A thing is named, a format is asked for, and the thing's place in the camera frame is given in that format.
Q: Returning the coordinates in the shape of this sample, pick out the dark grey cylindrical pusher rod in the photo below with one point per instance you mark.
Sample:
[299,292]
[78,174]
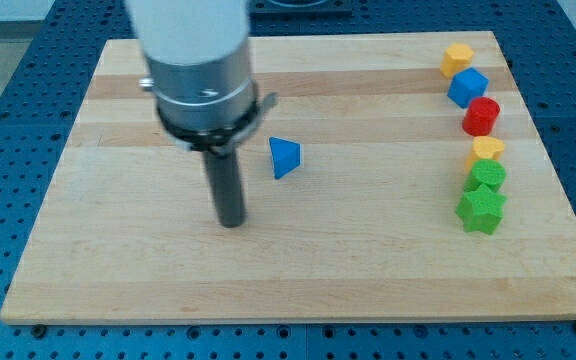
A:
[223,174]

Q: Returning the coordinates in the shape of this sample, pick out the blue triangle block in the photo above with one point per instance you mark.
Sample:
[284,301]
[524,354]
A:
[286,156]

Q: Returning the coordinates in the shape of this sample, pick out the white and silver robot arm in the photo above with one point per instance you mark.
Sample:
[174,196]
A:
[200,74]

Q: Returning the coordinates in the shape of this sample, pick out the green star block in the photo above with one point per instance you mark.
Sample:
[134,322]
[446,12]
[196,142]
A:
[481,210]

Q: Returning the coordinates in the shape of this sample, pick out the light wooden board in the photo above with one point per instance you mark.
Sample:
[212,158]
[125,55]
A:
[364,230]

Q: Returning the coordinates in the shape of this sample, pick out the yellow heart block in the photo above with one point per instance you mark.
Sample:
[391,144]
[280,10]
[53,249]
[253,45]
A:
[484,148]

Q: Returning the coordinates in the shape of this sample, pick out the blue cube block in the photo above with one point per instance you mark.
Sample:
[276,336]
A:
[466,86]

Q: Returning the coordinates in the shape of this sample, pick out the green cylinder block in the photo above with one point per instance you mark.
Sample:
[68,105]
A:
[486,172]

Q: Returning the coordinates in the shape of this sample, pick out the yellow hexagon block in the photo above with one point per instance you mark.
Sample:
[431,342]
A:
[457,57]

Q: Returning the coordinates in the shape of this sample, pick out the red cylinder block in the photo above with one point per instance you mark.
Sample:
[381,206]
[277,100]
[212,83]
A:
[481,116]

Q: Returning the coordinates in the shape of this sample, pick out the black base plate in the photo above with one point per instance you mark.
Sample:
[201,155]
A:
[294,7]

